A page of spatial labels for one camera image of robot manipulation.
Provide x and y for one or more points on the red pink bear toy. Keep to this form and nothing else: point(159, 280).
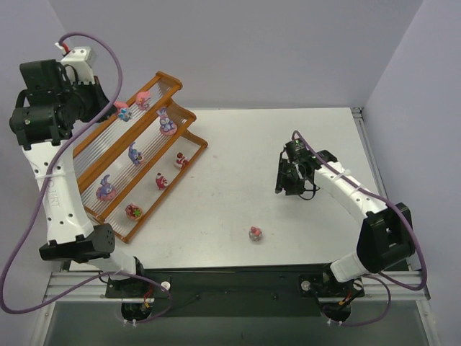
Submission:
point(161, 182)

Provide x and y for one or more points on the purple bunny pink ring toy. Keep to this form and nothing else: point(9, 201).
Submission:
point(167, 126)

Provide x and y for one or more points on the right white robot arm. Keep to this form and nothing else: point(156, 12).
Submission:
point(384, 239)

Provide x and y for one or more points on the red white cake toy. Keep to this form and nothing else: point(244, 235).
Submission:
point(181, 161)

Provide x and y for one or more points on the pink toy clear base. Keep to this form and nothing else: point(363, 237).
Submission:
point(255, 233)

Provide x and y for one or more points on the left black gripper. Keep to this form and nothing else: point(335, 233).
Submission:
point(98, 99)

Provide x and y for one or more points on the pink bear green clover toy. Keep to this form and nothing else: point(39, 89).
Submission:
point(133, 212)

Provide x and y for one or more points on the pink toy blue glasses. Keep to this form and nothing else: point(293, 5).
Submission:
point(123, 111)

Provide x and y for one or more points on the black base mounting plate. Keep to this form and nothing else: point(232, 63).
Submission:
point(258, 291)

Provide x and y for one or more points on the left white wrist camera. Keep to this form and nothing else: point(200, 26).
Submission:
point(78, 63)

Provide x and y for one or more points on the purple creature pink donut toy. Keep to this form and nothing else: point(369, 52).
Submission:
point(106, 191)

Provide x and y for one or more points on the orange tiered display shelf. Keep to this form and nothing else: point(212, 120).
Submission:
point(128, 166)

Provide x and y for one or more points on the purple bunny small toy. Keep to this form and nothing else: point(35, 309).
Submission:
point(134, 155)

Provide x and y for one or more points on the pink blob toy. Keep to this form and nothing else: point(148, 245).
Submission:
point(143, 100)

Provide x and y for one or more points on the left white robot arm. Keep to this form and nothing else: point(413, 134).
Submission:
point(43, 121)

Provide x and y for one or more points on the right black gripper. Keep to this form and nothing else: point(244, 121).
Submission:
point(285, 176)

